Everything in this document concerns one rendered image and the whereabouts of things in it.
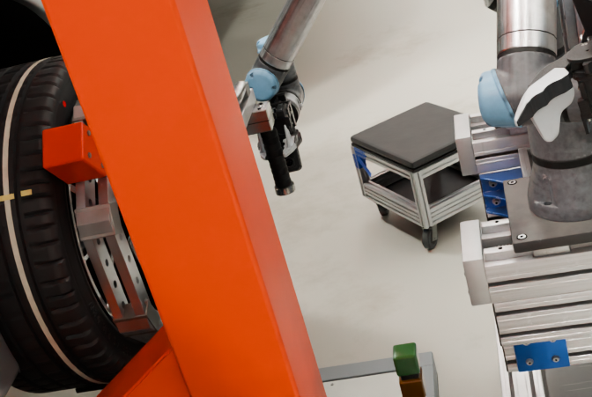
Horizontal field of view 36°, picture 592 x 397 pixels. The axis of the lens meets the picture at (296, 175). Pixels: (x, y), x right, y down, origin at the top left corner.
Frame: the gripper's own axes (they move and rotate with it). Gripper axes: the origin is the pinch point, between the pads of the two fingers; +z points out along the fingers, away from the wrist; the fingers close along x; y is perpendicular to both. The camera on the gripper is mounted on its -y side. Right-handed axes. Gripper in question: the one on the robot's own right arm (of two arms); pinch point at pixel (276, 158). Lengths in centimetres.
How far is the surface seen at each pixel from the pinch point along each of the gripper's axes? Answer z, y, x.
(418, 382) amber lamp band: 53, -23, 25
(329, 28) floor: -391, -83, -33
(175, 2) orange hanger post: 71, 52, 10
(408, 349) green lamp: 51, -17, 24
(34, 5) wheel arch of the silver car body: -8, 42, -43
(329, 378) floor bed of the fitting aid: -22, -75, -8
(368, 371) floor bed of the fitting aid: -23, -75, 3
